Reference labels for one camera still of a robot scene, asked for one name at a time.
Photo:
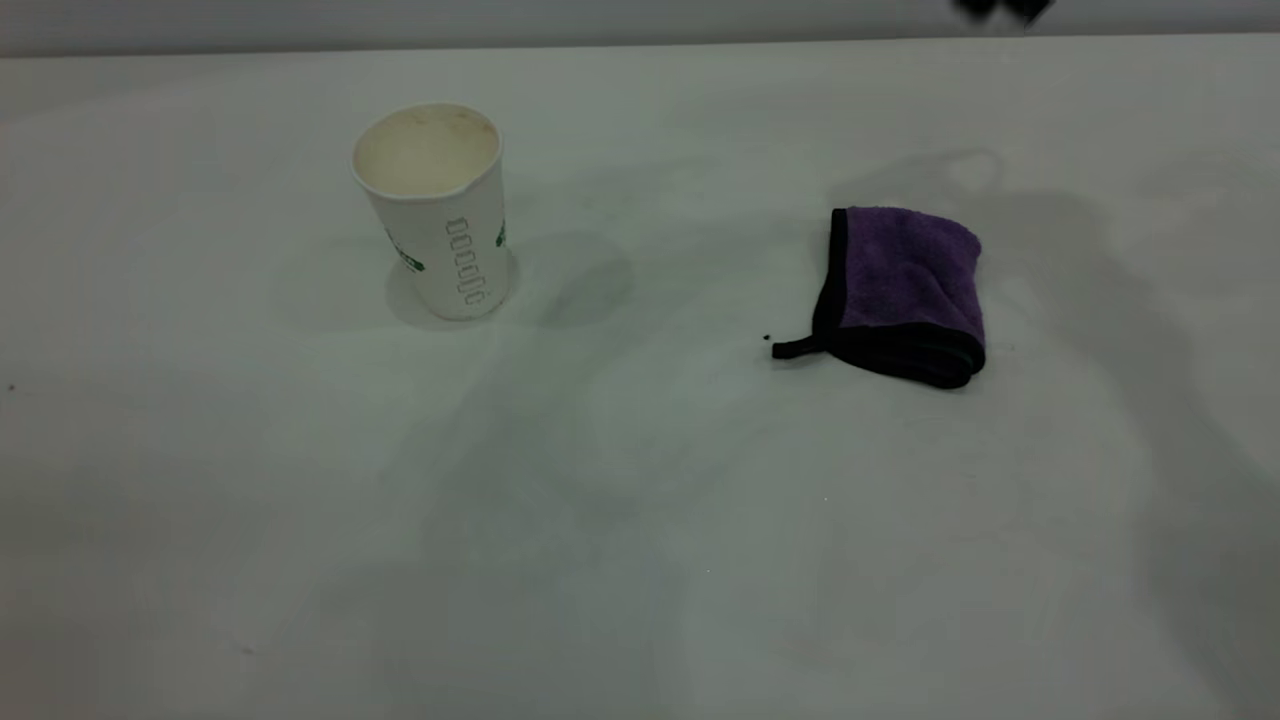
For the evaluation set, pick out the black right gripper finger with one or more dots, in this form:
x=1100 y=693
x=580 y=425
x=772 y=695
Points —
x=980 y=8
x=1028 y=8

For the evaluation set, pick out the purple cloth with black trim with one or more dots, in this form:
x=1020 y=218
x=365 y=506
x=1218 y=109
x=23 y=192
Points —
x=910 y=280

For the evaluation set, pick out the white paper coffee cup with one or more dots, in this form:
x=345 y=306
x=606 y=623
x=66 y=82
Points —
x=460 y=250

